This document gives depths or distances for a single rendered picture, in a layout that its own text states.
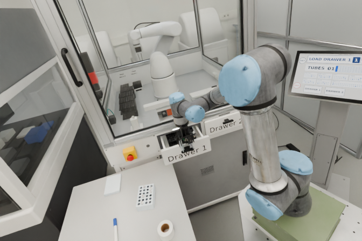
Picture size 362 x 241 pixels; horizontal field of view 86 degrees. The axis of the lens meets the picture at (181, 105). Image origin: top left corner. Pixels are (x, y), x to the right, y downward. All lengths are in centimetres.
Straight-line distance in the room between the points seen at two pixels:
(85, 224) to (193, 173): 76
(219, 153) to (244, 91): 106
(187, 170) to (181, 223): 55
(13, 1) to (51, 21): 346
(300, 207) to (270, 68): 57
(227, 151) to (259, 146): 95
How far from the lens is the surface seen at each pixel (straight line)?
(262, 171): 66
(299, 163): 80
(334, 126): 169
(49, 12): 105
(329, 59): 153
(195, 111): 81
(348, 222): 112
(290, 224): 93
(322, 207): 100
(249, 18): 120
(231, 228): 187
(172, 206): 109
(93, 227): 119
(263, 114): 55
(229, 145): 150
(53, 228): 148
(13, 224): 134
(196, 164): 150
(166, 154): 114
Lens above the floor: 165
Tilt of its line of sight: 29 degrees down
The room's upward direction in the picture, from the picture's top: 12 degrees counter-clockwise
